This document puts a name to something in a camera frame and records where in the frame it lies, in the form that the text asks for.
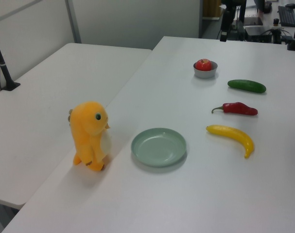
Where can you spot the red apple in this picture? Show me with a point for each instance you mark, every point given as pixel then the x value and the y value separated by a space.
pixel 203 65

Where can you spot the red chili pepper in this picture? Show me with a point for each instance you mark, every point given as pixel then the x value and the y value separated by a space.
pixel 237 108

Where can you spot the dark control box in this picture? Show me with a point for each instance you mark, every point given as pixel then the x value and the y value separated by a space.
pixel 257 34

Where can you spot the orange plush toy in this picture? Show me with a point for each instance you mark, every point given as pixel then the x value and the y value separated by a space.
pixel 86 126

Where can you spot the small metal bowl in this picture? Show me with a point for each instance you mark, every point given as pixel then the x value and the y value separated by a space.
pixel 205 74

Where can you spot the yellow banana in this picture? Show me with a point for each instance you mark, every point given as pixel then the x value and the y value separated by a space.
pixel 234 136

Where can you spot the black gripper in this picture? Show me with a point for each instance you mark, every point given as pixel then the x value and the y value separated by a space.
pixel 228 20

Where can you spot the green cucumber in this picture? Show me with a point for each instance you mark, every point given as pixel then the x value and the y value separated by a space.
pixel 247 86

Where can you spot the white side table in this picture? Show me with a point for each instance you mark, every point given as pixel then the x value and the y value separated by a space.
pixel 52 102

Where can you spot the black keyboard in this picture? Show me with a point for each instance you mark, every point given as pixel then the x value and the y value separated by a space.
pixel 287 15

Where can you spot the black pole with white band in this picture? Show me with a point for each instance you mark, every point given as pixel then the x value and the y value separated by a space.
pixel 4 70

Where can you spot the light green plastic plate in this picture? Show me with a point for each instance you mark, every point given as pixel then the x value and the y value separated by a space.
pixel 159 148

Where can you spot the grey partition post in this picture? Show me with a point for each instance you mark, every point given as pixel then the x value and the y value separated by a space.
pixel 73 21

